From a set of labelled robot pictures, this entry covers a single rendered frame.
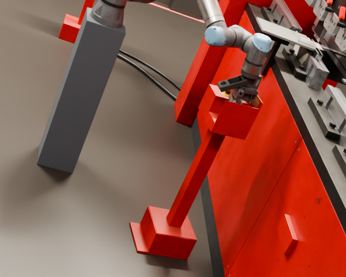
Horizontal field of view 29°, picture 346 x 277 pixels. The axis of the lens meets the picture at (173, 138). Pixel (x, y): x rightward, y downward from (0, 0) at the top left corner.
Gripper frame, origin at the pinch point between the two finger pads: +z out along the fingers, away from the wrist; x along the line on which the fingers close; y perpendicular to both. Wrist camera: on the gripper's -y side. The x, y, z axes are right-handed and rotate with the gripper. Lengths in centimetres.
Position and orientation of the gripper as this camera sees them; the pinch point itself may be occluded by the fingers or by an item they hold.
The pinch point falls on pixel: (228, 114)
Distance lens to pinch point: 274.9
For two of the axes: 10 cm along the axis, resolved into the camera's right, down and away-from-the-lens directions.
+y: 9.3, 1.4, 3.4
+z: -2.9, 8.4, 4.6
